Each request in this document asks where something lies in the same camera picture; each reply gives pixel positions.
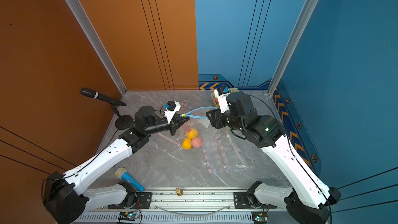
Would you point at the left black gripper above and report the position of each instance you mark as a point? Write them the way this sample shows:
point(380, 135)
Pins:
point(174, 125)

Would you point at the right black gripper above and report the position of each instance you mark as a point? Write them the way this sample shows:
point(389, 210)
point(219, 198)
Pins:
point(216, 121)

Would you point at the yellow peach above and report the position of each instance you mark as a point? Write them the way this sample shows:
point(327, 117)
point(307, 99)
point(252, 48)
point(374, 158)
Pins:
point(186, 144)
point(192, 133)

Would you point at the clear blue-zipper zip bag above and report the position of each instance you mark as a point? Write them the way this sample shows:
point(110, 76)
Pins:
point(197, 121)

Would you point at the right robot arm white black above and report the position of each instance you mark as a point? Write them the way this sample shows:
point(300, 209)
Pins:
point(308, 200)

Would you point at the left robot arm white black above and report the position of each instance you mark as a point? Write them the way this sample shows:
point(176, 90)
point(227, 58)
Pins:
point(66, 196)

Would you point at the pink-dotted zip bag near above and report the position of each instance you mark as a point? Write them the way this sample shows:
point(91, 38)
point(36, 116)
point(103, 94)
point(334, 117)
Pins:
point(221, 155)

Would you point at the green plastic fruit basket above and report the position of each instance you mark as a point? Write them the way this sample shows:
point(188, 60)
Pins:
point(215, 102)

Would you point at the black microphone on stand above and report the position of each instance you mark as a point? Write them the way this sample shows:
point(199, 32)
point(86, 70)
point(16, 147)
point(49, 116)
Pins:
point(123, 121)

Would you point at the blue handheld microphone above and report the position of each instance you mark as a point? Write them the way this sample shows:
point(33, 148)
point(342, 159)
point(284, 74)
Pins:
point(123, 174)

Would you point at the right green circuit board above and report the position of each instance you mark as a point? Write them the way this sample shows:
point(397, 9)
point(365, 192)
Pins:
point(259, 217)

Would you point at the green circuit board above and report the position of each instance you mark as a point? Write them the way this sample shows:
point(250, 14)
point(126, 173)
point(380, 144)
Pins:
point(128, 217)
point(259, 217)

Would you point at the left green circuit board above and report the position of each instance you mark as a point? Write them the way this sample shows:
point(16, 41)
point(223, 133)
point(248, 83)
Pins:
point(128, 217)

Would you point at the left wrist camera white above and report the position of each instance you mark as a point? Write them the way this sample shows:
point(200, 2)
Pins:
point(171, 108)

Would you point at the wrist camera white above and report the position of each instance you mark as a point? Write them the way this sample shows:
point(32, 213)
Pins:
point(221, 94)
point(171, 108)

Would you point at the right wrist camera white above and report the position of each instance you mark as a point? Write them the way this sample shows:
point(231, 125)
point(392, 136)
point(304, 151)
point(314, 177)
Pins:
point(221, 94)

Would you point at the brass knob on rail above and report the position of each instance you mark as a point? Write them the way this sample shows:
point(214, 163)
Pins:
point(179, 192)

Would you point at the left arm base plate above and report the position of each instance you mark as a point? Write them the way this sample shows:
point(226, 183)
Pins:
point(140, 200)

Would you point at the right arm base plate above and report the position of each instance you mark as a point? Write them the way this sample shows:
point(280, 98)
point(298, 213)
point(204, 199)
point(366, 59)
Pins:
point(241, 201)

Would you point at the aluminium front rail frame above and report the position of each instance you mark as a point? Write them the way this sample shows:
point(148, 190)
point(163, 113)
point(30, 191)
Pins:
point(196, 206)

